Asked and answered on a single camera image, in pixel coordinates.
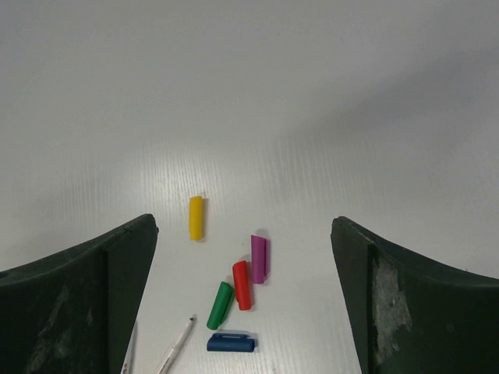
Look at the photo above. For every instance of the green pen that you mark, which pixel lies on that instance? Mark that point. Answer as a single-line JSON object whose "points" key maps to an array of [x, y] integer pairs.
{"points": [[127, 365]]}

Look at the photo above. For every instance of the red pen cap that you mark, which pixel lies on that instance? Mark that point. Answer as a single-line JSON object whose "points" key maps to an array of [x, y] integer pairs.
{"points": [[242, 285]]}

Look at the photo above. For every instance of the blue pen cap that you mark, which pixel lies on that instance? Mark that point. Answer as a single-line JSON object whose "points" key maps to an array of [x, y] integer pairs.
{"points": [[231, 342]]}

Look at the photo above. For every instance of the yellow pen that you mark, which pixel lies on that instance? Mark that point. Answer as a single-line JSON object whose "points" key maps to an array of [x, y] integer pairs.
{"points": [[173, 352]]}

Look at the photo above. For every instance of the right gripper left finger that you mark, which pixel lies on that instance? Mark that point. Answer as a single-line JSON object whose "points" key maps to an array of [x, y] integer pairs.
{"points": [[74, 311]]}

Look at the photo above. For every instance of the green pen cap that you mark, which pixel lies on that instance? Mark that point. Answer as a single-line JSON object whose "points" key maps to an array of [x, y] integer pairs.
{"points": [[221, 306]]}

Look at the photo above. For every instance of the yellow pen cap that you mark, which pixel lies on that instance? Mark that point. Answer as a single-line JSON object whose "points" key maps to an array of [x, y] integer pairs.
{"points": [[196, 218]]}

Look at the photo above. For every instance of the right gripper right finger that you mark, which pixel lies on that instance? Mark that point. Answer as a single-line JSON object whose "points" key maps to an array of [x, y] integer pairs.
{"points": [[411, 314]]}

